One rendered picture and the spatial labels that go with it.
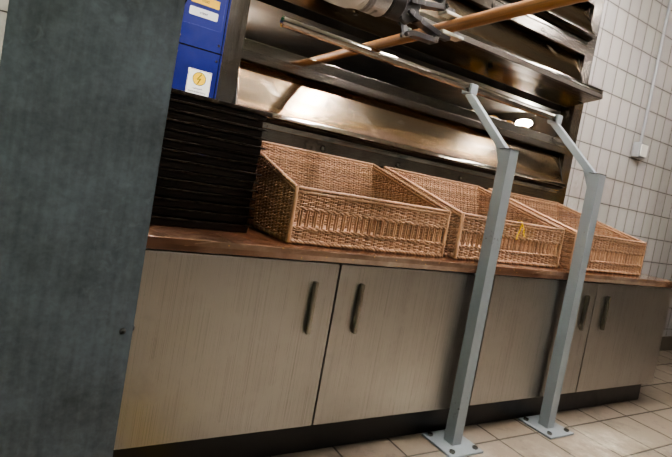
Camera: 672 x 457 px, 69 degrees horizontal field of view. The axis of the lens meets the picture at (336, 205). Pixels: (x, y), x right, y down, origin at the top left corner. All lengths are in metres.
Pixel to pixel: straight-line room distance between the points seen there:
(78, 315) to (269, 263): 0.56
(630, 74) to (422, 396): 2.30
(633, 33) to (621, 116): 0.46
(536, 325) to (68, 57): 1.67
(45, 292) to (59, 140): 0.20
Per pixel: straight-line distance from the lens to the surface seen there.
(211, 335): 1.21
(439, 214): 1.54
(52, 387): 0.81
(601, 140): 3.11
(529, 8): 1.14
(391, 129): 2.01
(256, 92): 1.74
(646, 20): 3.45
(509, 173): 1.59
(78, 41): 0.74
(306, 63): 1.83
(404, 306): 1.47
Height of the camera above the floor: 0.77
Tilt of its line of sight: 3 degrees down
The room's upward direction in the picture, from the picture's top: 10 degrees clockwise
